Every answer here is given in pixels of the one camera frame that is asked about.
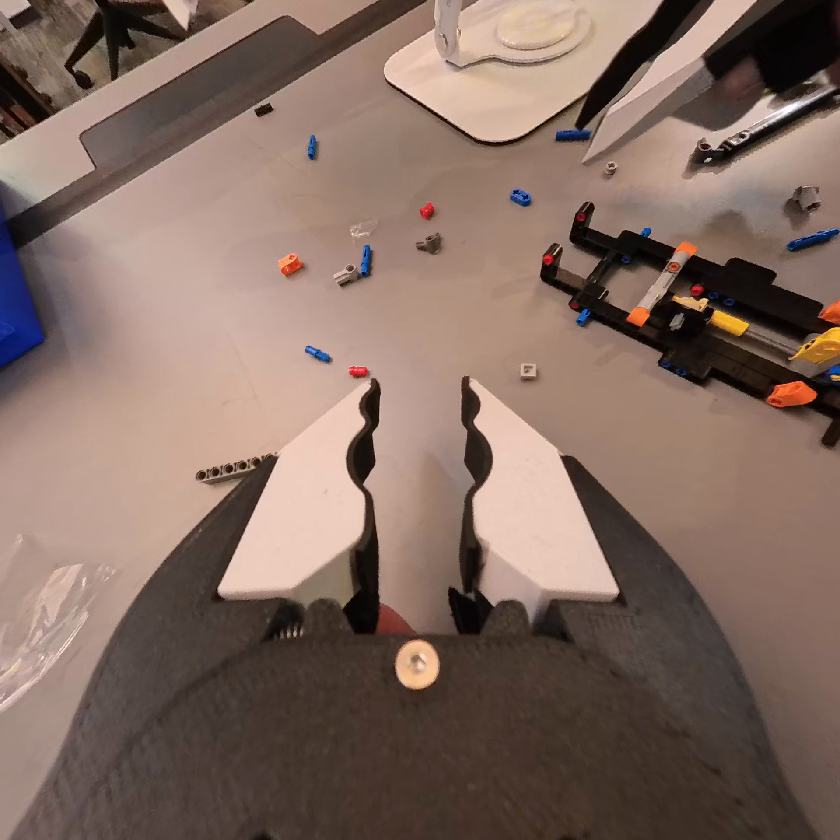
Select blue storage bin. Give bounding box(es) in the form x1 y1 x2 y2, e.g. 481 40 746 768
0 196 47 370

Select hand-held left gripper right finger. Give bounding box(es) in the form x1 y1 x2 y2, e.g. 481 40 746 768
448 376 621 634

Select clear plastic bag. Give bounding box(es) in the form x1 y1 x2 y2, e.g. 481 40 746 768
0 535 119 714

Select black lego liftarm axle tube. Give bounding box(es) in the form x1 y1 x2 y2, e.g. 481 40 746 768
568 201 654 293

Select dark grey lego beam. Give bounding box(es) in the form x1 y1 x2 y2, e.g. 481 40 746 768
196 451 280 486

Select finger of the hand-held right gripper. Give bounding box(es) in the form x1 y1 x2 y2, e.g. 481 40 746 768
581 0 788 165
575 0 706 131

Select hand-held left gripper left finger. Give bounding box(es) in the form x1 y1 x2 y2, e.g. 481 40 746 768
217 378 382 634

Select black lego chassis assembly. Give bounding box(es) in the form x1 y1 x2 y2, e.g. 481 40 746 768
617 230 840 448

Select black lego liftarm blue pin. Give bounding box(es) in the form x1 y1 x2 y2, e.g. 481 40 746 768
540 243 621 328

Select black office chair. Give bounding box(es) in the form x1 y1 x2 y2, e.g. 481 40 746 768
64 0 193 91

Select black lego gear rack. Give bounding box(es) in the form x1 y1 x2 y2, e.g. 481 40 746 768
718 82 840 153

